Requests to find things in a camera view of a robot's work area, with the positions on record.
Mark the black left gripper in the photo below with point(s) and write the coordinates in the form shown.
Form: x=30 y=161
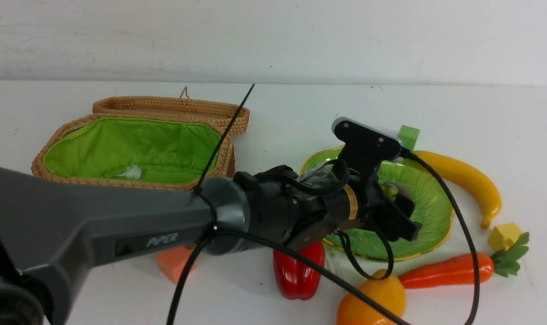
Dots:
x=357 y=205

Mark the purple toy mangosteen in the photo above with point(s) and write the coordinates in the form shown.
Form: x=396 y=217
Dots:
x=393 y=191

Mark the yellow toy banana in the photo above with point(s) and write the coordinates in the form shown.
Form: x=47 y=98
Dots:
x=474 y=181

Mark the orange toy carrot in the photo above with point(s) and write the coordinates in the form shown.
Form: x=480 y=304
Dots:
x=460 y=270

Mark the red toy bell pepper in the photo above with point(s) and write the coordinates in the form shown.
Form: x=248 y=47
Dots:
x=295 y=280

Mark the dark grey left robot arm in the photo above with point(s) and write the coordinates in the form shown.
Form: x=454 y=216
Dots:
x=52 y=234

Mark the green glass leaf plate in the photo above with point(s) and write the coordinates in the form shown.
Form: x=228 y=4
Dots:
x=433 y=209

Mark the green foam cube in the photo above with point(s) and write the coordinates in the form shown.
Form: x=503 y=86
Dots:
x=408 y=136

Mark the yellow foam cube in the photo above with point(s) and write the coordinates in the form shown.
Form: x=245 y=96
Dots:
x=503 y=236

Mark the black zip tie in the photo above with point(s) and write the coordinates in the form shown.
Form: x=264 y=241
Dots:
x=197 y=188

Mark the woven wicker basket lid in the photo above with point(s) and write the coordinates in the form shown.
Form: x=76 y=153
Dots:
x=185 y=108

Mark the orange foam cube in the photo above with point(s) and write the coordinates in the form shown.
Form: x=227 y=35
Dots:
x=171 y=262

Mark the woven wicker basket green lining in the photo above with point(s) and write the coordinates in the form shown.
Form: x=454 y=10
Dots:
x=131 y=151

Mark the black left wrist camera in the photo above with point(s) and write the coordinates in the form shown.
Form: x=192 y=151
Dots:
x=364 y=148

